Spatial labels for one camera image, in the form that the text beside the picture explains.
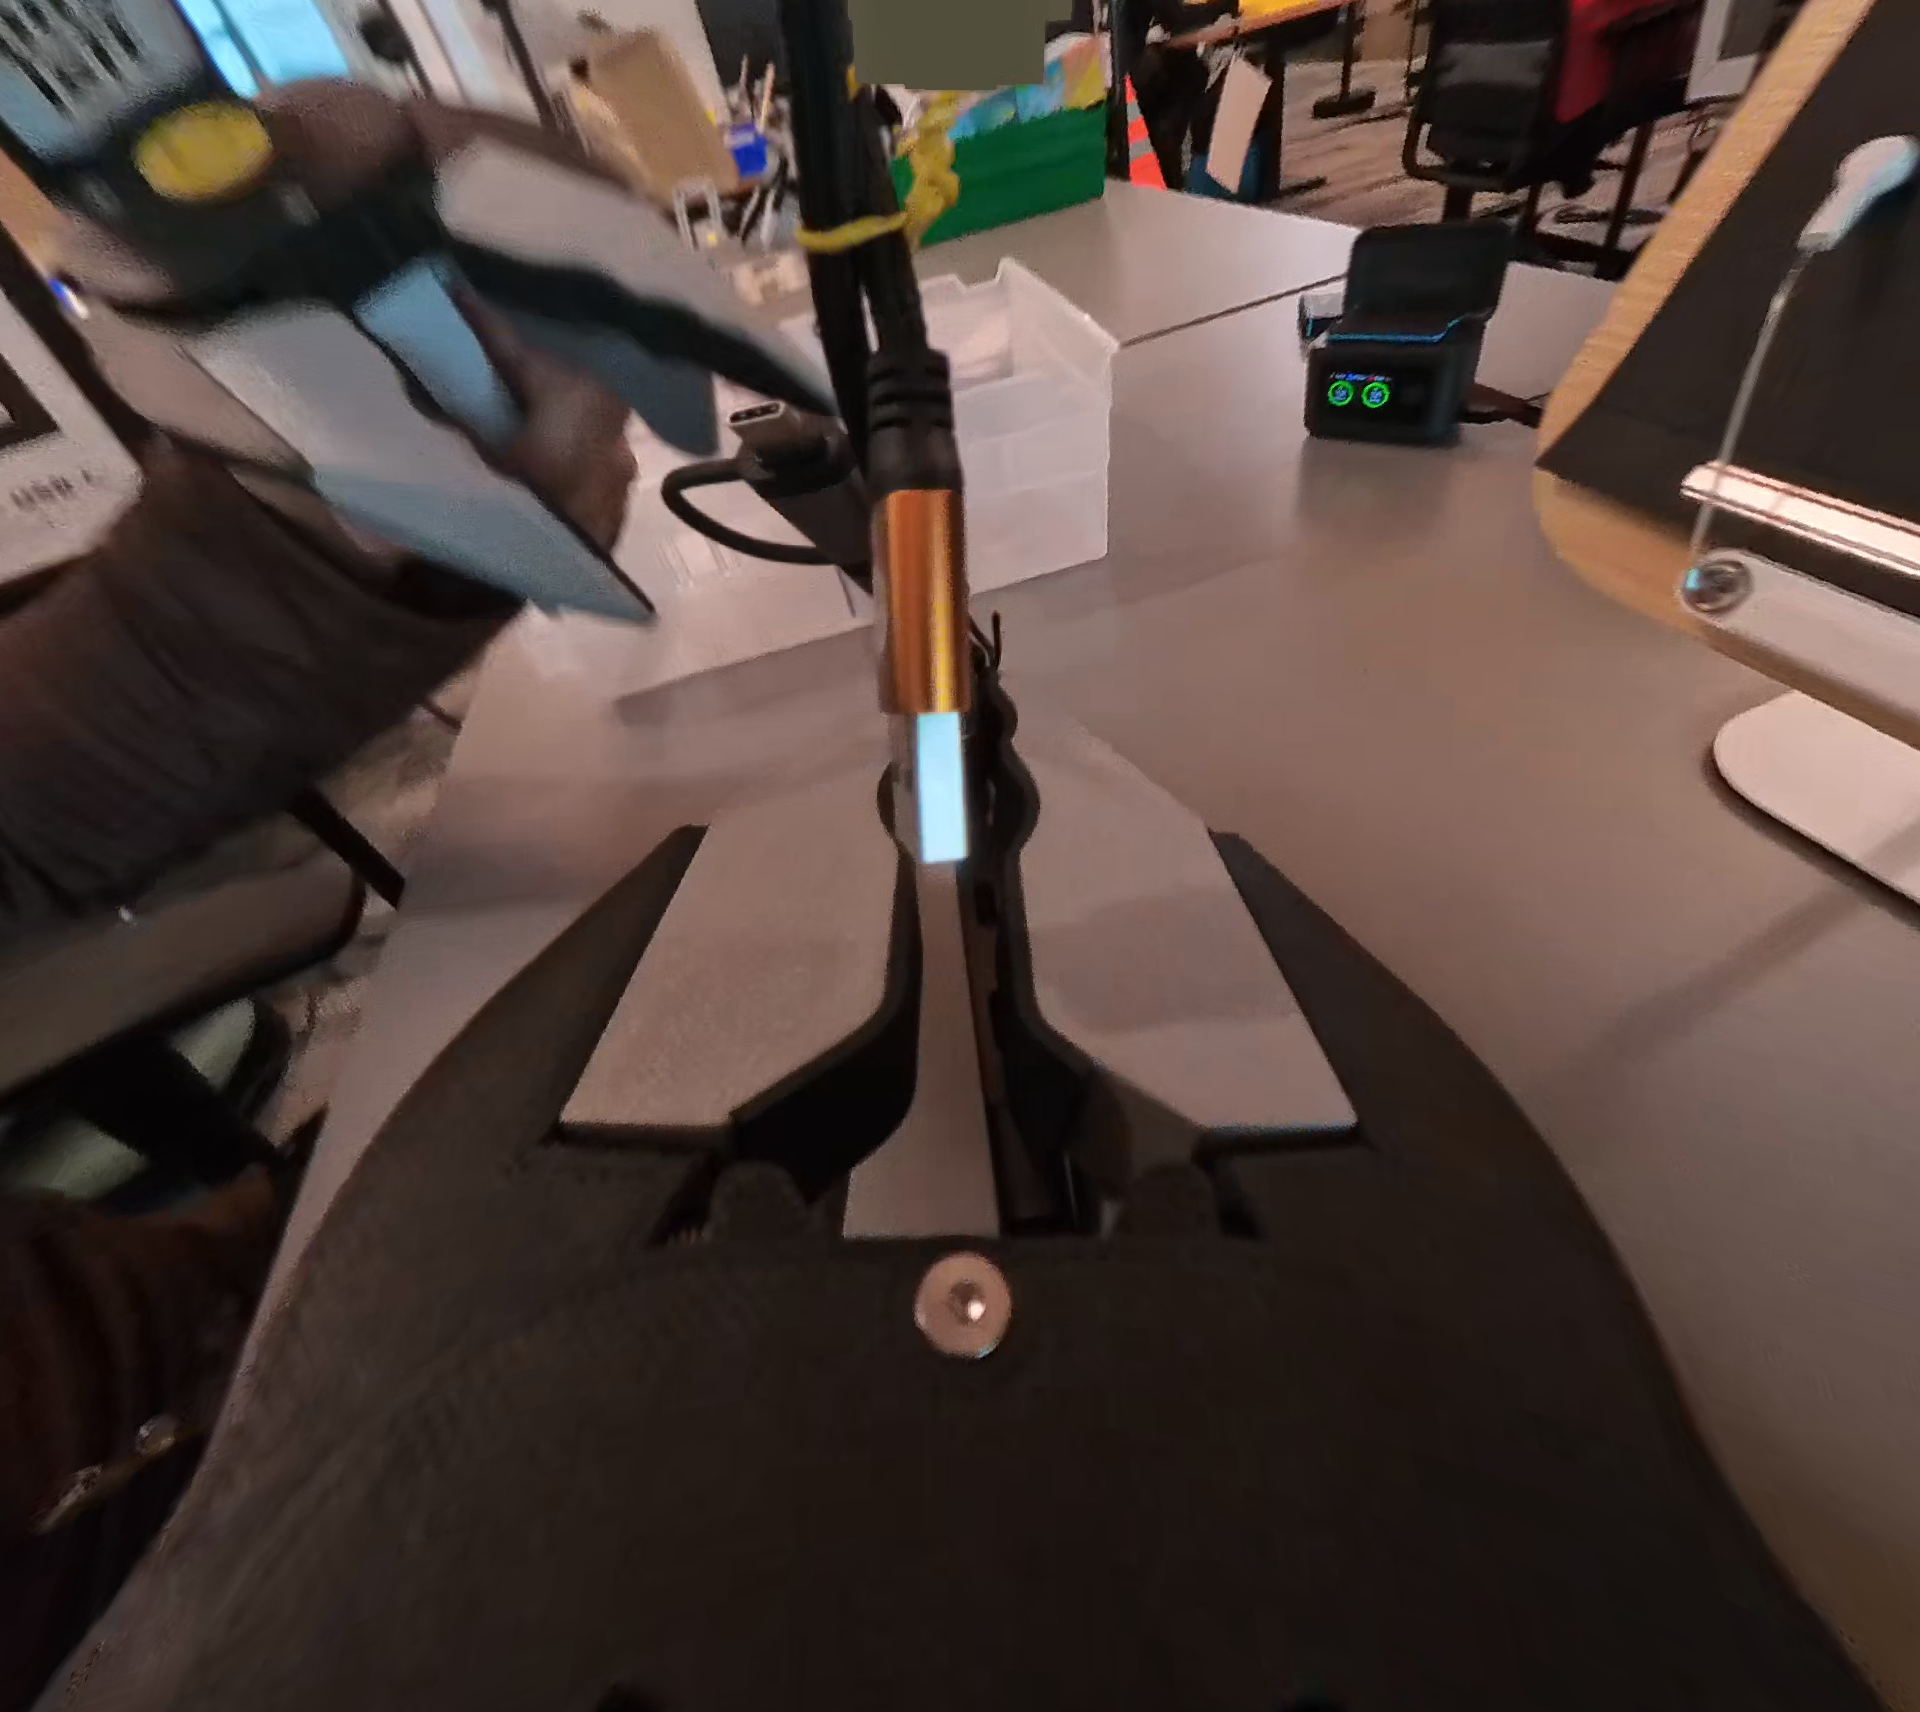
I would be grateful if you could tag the computer monitor with silver stand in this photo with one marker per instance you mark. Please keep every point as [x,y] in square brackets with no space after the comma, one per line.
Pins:
[1847,392]

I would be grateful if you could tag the black office chair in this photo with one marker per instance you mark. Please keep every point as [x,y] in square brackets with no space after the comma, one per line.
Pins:
[1493,17]

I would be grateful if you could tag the green plastic bin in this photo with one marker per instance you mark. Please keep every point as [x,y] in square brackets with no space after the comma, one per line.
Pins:
[1022,174]

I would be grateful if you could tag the clear plastic bin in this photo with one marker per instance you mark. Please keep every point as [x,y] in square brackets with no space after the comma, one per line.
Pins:
[1034,437]

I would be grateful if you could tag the person's left forearm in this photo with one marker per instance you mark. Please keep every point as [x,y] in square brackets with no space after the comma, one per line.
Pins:
[180,693]

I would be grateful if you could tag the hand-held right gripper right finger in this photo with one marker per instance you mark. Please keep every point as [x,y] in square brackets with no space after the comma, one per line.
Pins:
[1184,991]

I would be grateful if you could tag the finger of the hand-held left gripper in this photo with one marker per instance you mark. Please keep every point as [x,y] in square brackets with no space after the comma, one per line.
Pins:
[436,496]
[632,255]

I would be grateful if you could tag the grey usb-c adapter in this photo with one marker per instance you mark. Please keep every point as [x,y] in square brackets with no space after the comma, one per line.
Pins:
[788,431]

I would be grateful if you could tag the black charging case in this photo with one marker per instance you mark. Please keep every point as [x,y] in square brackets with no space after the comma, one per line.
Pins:
[1403,318]

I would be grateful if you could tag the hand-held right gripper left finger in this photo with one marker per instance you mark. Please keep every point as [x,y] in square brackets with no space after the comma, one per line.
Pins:
[719,977]

